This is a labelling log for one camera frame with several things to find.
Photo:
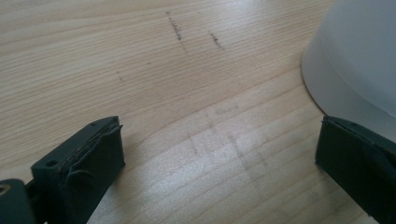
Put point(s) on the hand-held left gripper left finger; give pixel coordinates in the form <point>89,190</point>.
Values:
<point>77,174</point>

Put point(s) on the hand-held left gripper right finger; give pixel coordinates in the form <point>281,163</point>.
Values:
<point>358,168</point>

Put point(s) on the white cylindrical container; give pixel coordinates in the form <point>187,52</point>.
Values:
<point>358,56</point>

